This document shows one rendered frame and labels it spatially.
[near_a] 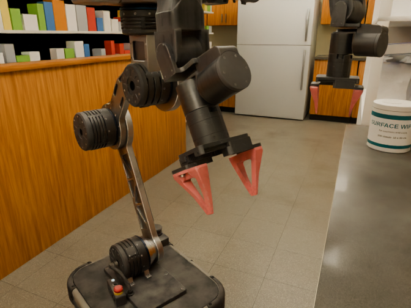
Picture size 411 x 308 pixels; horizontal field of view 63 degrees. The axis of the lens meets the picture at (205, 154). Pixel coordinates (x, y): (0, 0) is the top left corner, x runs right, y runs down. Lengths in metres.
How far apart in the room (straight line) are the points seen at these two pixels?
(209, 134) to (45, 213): 1.93
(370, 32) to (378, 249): 0.48
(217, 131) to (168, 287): 1.14
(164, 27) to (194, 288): 1.24
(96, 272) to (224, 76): 1.41
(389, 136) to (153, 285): 1.10
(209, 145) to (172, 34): 0.17
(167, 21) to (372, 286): 0.50
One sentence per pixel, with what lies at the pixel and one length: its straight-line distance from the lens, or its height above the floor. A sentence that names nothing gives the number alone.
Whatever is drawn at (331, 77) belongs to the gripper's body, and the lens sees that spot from 0.91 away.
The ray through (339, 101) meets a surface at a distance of 5.57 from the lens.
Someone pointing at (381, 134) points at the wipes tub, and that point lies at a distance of 1.19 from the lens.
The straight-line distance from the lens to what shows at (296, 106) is 5.52.
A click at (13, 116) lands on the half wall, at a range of 2.10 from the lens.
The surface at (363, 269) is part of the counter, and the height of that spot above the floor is 0.94.
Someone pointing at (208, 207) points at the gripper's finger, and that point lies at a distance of 0.50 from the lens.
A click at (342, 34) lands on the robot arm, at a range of 0.91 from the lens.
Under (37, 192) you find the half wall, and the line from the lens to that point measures 2.28.
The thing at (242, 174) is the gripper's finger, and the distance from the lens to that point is 0.57.
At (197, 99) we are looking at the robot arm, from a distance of 0.52.
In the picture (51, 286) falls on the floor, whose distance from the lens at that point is 2.13.
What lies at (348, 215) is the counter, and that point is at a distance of 0.76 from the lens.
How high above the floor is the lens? 1.29
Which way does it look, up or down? 20 degrees down
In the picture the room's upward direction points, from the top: straight up
